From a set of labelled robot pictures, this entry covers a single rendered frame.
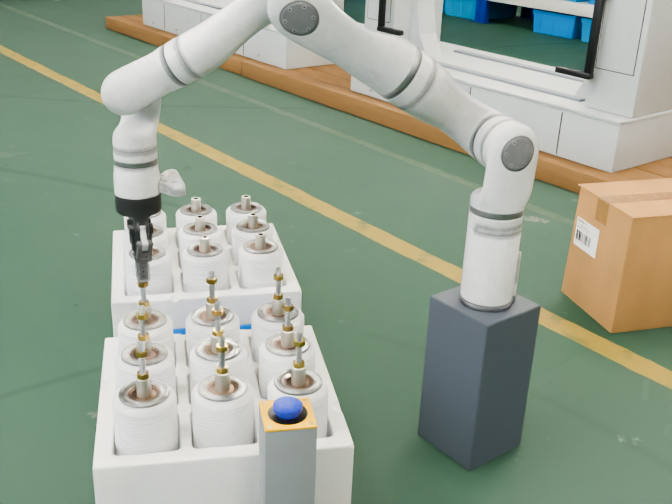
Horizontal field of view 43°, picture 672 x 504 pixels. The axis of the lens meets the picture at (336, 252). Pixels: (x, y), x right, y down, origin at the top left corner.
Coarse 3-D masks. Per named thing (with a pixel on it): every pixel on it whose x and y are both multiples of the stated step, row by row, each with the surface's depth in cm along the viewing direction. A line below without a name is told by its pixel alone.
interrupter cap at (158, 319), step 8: (136, 312) 152; (152, 312) 152; (160, 312) 152; (128, 320) 149; (136, 320) 150; (152, 320) 150; (160, 320) 150; (128, 328) 147; (136, 328) 146; (152, 328) 147
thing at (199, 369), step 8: (240, 344) 144; (192, 352) 141; (192, 360) 140; (200, 360) 139; (232, 360) 139; (240, 360) 140; (192, 368) 140; (200, 368) 138; (208, 368) 138; (216, 368) 138; (232, 368) 139; (240, 368) 140; (192, 376) 141; (200, 376) 139; (240, 376) 140; (192, 384) 142
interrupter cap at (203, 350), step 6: (204, 342) 143; (210, 342) 143; (228, 342) 143; (234, 342) 144; (198, 348) 141; (204, 348) 142; (210, 348) 142; (228, 348) 142; (234, 348) 142; (240, 348) 142; (198, 354) 139; (204, 354) 140; (210, 354) 140; (216, 354) 140; (228, 354) 140; (234, 354) 140; (210, 360) 138; (216, 360) 138
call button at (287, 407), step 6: (288, 396) 116; (276, 402) 114; (282, 402) 114; (288, 402) 114; (294, 402) 114; (300, 402) 114; (276, 408) 113; (282, 408) 113; (288, 408) 113; (294, 408) 113; (300, 408) 113; (276, 414) 114; (282, 414) 112; (288, 414) 112; (294, 414) 113
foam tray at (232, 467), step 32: (320, 352) 156; (256, 384) 145; (256, 416) 137; (96, 448) 128; (192, 448) 129; (224, 448) 129; (256, 448) 129; (320, 448) 130; (352, 448) 131; (96, 480) 124; (128, 480) 125; (160, 480) 126; (192, 480) 128; (224, 480) 129; (256, 480) 130; (320, 480) 132
